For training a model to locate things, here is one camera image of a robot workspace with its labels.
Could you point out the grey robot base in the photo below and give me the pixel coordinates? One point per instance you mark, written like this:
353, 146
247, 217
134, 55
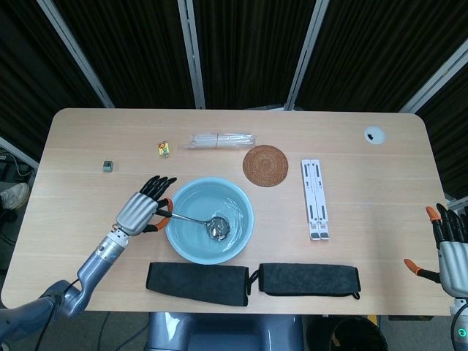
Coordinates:
223, 332

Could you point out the dark grey towel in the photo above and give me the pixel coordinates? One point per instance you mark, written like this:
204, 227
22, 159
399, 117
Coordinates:
309, 279
197, 283

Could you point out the round woven rattan coaster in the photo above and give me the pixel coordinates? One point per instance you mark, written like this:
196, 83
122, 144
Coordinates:
265, 165

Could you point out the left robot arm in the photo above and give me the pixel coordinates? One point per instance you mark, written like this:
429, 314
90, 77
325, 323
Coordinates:
98, 259

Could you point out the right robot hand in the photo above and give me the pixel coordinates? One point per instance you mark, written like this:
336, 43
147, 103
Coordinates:
455, 259

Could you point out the light blue bowl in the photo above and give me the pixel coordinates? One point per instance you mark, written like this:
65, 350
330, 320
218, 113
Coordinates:
190, 248

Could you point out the silver partition frame post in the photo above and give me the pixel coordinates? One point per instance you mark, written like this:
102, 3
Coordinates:
435, 78
18, 151
192, 55
308, 55
75, 55

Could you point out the white shoe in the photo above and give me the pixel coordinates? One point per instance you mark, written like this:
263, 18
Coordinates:
14, 195

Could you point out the silver metal ladle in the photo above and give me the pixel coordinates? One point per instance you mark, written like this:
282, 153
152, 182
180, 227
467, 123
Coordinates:
218, 228

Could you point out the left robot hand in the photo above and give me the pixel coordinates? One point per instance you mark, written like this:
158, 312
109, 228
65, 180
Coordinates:
137, 212

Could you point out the white folding laptop stand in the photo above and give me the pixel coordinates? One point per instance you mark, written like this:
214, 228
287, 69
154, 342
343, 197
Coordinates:
315, 223

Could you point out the small green grey cube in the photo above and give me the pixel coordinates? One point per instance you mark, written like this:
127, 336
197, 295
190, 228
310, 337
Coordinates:
108, 166

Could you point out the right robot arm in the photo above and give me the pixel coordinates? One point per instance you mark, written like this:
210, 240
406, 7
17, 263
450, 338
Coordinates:
460, 329

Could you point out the clear plastic straw bundle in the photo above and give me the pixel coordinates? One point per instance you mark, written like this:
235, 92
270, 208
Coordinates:
219, 141

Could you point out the small yellow snack packet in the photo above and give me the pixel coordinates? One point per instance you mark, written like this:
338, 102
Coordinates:
164, 149

